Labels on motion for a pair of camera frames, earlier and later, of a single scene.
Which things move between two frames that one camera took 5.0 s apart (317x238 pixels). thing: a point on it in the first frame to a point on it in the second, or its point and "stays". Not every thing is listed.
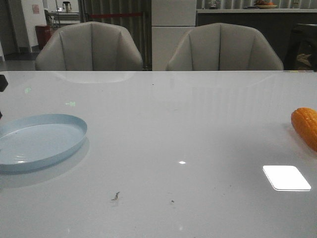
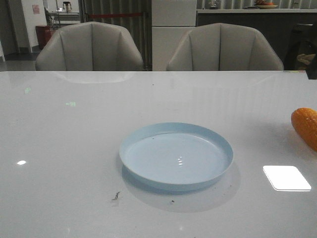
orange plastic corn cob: [304, 120] stays
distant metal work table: [65, 17] stays
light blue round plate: [37, 142] to [176, 156]
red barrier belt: [115, 14] stays
